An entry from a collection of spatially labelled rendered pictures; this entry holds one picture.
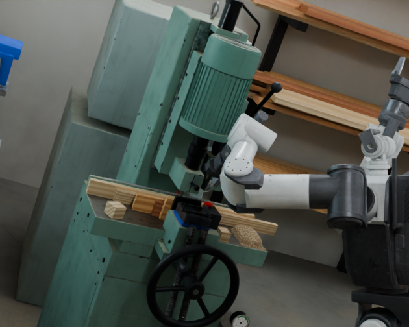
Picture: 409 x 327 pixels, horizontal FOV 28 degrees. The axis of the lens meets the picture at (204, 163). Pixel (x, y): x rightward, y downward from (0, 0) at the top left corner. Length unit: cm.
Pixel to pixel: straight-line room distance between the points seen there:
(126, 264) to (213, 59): 69
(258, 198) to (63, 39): 293
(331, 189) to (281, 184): 13
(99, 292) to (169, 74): 76
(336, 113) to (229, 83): 224
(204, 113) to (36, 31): 244
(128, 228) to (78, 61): 248
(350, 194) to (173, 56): 96
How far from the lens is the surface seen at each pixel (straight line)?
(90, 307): 266
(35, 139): 501
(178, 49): 274
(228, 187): 214
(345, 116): 472
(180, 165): 267
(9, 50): 314
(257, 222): 283
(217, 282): 270
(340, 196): 207
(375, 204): 217
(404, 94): 264
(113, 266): 257
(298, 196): 208
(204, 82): 255
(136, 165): 286
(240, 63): 251
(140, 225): 253
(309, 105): 463
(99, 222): 249
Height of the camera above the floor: 181
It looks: 15 degrees down
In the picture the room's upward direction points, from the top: 20 degrees clockwise
